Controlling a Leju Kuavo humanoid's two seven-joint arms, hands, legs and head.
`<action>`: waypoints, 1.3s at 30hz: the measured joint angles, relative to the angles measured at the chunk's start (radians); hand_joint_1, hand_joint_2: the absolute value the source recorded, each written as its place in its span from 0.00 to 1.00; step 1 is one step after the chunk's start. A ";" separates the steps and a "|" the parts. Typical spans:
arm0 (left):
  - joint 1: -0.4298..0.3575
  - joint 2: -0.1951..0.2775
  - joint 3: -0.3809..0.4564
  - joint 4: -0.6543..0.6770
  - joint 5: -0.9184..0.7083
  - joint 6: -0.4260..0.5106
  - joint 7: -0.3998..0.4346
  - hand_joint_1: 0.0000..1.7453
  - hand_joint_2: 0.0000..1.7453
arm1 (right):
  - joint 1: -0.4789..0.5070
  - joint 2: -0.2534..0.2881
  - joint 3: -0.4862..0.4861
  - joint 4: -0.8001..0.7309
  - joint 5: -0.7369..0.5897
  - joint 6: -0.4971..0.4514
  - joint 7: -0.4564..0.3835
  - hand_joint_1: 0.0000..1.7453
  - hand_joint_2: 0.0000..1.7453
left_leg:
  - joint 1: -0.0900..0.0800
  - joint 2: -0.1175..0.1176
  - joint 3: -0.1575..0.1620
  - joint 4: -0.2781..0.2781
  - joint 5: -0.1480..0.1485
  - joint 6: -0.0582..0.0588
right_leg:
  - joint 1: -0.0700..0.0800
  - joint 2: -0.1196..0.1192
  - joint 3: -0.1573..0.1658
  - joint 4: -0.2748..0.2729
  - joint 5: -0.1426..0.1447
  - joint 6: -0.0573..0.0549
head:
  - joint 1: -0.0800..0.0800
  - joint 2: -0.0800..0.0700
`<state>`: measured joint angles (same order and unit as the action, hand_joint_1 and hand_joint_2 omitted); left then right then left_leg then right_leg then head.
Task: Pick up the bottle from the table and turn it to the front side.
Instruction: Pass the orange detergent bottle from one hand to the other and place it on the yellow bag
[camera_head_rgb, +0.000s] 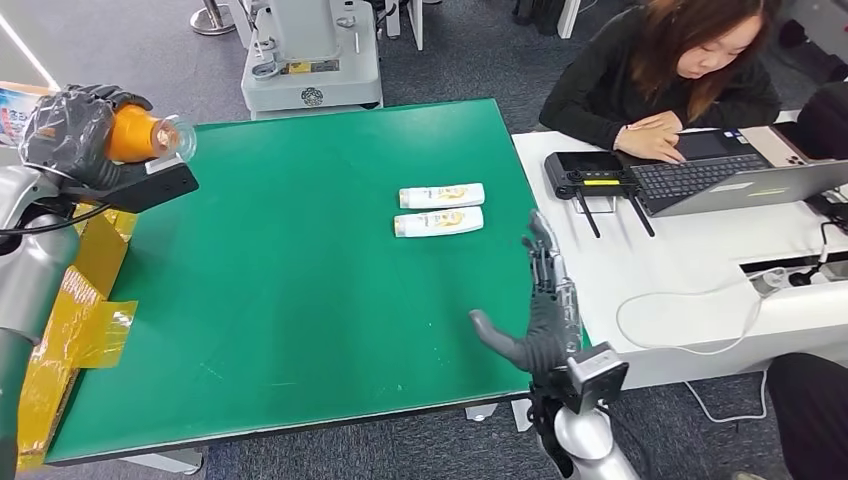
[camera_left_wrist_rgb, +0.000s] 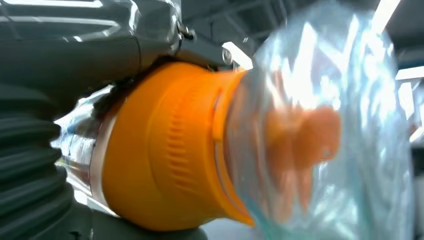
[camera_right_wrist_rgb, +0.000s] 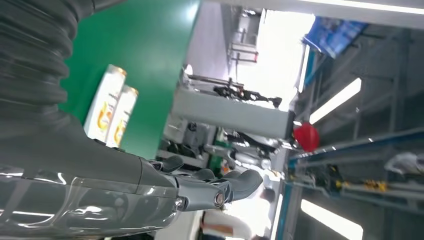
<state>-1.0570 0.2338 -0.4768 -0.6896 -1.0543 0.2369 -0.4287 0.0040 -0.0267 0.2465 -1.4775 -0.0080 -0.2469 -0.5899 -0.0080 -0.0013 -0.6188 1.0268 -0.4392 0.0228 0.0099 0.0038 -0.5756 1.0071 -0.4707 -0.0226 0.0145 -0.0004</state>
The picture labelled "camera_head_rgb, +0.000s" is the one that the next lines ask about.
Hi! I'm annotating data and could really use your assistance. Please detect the printed cardboard carton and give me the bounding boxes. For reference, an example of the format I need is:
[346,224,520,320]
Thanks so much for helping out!
[0,80,56,148]

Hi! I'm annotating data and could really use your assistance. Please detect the black plug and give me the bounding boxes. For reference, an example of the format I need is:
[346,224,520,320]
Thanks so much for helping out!
[788,263,824,289]

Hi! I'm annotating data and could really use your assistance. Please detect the black fabric object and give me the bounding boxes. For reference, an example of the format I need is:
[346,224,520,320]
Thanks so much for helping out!
[766,352,848,480]

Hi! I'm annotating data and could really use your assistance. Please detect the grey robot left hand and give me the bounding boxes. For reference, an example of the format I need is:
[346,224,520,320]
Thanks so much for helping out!
[18,83,154,191]

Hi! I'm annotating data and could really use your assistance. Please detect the white power adapter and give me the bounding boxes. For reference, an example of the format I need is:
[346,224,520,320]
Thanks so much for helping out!
[748,267,791,297]

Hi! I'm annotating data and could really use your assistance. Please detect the white cable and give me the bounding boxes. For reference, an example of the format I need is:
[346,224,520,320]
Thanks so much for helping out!
[615,264,791,426]

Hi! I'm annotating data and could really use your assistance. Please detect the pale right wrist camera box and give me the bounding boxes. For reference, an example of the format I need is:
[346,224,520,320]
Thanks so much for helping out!
[564,341,631,417]

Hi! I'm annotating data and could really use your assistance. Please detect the metal stanchion base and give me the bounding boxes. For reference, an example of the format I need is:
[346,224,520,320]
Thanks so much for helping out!
[189,0,237,37]

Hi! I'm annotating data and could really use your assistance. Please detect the white furniture leg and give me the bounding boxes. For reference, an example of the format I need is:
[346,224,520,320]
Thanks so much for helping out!
[556,0,584,40]
[384,0,425,52]

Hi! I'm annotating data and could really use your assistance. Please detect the yellow taped cardboard box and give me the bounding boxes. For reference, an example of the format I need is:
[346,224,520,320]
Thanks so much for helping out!
[16,205,140,473]

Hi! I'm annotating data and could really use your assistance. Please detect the silver laptop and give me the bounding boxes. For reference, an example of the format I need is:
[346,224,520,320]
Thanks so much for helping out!
[622,125,848,219]

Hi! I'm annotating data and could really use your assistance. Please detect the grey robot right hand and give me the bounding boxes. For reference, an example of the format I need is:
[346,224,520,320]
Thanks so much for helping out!
[468,209,585,380]

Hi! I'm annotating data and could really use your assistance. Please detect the person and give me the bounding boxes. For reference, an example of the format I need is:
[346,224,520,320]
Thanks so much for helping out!
[538,0,784,165]

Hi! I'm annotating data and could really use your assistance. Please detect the white shampoo bottle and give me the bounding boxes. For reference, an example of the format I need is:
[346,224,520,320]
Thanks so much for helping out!
[398,182,486,211]
[393,205,486,239]

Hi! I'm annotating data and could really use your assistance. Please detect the black cable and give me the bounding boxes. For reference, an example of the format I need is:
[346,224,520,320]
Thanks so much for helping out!
[818,219,848,268]

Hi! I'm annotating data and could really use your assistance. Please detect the black remote controller with antennas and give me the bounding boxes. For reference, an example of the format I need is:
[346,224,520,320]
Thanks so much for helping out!
[544,151,657,240]

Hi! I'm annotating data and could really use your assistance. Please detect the beige smartphone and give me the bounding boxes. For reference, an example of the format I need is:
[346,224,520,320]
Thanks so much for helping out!
[737,125,809,169]

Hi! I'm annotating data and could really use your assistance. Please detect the white machine base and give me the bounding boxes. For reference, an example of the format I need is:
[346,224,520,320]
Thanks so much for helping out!
[239,0,385,121]

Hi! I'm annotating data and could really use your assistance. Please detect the person's hand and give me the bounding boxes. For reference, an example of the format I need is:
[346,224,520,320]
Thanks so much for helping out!
[614,110,688,166]

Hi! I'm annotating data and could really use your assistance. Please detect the black rounded object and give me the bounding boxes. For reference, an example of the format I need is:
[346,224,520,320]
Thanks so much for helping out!
[796,80,848,162]

